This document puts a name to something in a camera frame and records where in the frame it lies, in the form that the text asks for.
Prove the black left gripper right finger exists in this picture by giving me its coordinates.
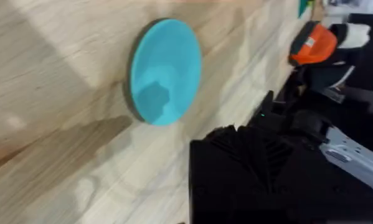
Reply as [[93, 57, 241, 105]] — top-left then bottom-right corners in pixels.
[[235, 124, 303, 224]]

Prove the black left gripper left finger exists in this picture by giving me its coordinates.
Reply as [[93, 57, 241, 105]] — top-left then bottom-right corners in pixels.
[[188, 124, 273, 224]]

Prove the turquoise round plate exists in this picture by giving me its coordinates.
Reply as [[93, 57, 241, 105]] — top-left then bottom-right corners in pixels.
[[129, 18, 202, 126]]

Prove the orange and black tool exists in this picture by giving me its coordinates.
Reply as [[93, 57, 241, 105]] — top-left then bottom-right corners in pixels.
[[288, 20, 339, 67]]

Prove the white crumpled object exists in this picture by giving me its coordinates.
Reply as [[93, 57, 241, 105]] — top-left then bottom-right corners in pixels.
[[338, 22, 372, 50]]

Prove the green object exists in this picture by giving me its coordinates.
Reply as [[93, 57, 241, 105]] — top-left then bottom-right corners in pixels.
[[298, 0, 313, 18]]

